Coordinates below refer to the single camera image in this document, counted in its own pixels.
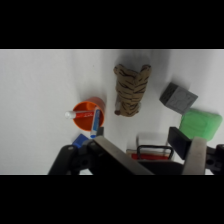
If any striped plush tiger toy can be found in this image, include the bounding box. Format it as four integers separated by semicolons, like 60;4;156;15
113;63;153;118

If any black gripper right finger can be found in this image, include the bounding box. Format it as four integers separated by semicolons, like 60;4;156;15
167;126;224;176

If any blue and white marker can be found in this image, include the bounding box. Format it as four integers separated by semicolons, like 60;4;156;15
89;107;102;139

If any orange plastic cup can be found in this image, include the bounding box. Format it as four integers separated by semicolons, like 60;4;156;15
72;96;107;132

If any red and white marker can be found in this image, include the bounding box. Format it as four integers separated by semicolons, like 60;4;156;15
64;110;96;120

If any grey cube block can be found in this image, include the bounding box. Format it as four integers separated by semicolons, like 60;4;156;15
159;82;199;115

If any blue block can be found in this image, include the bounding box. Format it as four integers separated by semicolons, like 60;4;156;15
71;133;90;149

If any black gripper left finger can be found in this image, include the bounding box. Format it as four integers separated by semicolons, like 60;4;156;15
48;135;155;176

